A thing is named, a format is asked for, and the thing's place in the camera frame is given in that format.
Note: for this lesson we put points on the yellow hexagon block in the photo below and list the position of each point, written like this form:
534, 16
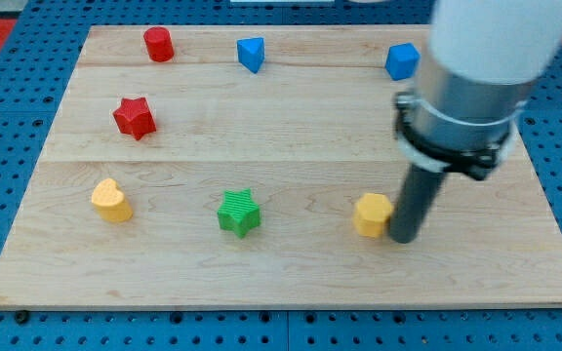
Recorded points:
371, 214

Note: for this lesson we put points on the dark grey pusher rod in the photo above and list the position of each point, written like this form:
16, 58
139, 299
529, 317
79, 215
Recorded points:
417, 194

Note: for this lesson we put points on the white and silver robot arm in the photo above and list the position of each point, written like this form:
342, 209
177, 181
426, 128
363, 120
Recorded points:
477, 69

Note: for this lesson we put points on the green star block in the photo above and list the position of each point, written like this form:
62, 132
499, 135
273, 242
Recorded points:
238, 212

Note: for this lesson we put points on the red star block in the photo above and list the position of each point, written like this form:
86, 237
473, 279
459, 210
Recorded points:
133, 117

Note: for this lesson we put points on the light wooden board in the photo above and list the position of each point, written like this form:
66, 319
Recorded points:
309, 134

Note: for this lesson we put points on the blue triangle block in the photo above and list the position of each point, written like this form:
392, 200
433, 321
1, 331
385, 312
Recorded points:
251, 53

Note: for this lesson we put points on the blue cube block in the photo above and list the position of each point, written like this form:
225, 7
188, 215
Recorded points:
402, 61

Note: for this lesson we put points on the yellow heart block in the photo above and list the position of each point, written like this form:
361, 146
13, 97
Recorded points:
110, 202

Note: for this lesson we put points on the red cylinder block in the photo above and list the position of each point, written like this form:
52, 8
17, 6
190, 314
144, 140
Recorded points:
158, 43

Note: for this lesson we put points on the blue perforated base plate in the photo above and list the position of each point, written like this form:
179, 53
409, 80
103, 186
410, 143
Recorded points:
36, 61

